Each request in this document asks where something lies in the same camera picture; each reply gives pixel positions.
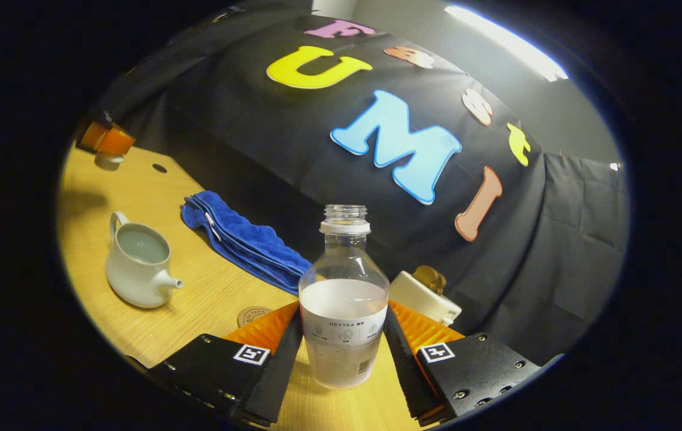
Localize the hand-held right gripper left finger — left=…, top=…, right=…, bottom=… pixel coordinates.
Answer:
left=145, top=301, right=305, bottom=428

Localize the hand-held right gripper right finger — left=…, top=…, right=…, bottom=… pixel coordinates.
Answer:
left=381, top=299, right=543, bottom=427

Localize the blue folded towel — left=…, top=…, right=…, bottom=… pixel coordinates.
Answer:
left=181, top=190, right=312, bottom=296

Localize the white ceramic teacup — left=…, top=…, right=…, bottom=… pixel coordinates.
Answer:
left=105, top=211, right=184, bottom=309

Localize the round brown coaster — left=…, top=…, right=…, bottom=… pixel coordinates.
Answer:
left=237, top=306, right=274, bottom=328

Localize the brown bread slice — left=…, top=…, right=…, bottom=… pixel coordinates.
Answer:
left=412, top=265, right=447, bottom=295

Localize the clear plastic water bottle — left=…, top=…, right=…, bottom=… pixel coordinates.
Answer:
left=299, top=204, right=390, bottom=390

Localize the white toaster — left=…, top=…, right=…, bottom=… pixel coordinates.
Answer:
left=388, top=271, right=462, bottom=327

